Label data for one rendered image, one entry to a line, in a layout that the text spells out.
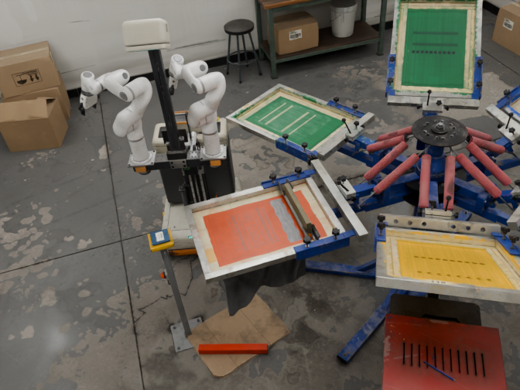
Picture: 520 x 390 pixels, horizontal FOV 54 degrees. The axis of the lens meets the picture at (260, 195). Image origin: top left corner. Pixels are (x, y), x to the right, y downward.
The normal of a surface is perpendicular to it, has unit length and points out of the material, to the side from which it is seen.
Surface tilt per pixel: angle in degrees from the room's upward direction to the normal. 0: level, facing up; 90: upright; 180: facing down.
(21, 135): 90
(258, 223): 0
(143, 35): 64
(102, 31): 90
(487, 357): 0
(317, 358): 0
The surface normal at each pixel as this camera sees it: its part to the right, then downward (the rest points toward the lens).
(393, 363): -0.07, -0.74
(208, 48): 0.30, 0.62
